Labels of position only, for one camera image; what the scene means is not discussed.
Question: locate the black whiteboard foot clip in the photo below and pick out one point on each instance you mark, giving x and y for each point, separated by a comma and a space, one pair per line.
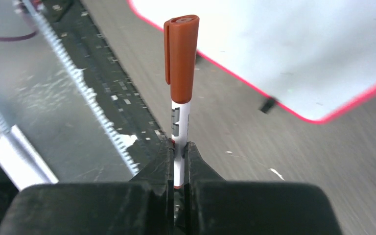
268, 104

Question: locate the white whiteboard marker pen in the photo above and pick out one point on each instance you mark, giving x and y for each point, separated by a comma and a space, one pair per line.
180, 119

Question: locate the pink-framed whiteboard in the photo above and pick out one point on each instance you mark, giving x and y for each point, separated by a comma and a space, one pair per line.
316, 57

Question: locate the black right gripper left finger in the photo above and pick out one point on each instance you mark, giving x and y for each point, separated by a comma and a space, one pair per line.
141, 206

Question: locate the white slotted cable duct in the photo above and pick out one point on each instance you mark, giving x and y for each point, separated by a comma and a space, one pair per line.
77, 84

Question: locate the brown marker cap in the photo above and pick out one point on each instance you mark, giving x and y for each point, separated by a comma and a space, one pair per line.
180, 48

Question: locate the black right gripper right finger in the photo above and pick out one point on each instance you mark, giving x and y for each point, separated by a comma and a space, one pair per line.
215, 206

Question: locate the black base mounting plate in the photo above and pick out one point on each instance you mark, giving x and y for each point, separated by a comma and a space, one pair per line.
133, 128

